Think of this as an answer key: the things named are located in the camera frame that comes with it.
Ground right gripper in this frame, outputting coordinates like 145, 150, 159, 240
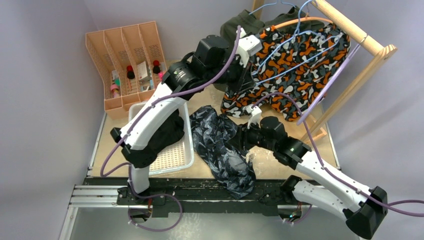
228, 118, 277, 152

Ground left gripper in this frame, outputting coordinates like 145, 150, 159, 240
205, 51, 257, 94

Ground dark leaf print shorts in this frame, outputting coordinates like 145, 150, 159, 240
189, 105, 256, 200

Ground lilac plastic hanger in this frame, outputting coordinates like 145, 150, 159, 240
296, 43, 362, 126

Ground peach plastic desk organizer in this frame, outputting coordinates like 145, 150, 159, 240
85, 21, 167, 119

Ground black shorts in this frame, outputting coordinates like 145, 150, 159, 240
145, 109, 185, 155

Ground white plastic basket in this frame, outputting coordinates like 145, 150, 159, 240
149, 103, 194, 176

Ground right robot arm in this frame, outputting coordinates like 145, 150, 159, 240
229, 116, 388, 240

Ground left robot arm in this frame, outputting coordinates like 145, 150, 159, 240
111, 35, 262, 205

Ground olive green shorts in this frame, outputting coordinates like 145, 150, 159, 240
213, 6, 325, 92

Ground orange hanger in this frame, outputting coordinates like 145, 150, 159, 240
274, 16, 334, 29

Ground orange camouflage shorts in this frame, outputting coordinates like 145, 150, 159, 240
220, 24, 351, 122

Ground red black marker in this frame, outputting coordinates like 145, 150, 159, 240
152, 60, 161, 75

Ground white medicine box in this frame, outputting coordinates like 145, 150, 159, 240
137, 61, 151, 82

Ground pink small bottle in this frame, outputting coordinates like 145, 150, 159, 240
110, 83, 121, 98

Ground wooden clothes rack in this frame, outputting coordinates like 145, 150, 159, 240
251, 0, 398, 143

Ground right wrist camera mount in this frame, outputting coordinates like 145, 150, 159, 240
245, 104, 262, 129

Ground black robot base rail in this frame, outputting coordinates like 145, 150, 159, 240
69, 177, 310, 219

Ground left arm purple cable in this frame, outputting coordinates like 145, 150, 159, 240
99, 25, 242, 200

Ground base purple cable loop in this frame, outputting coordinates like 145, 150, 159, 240
127, 193, 184, 233

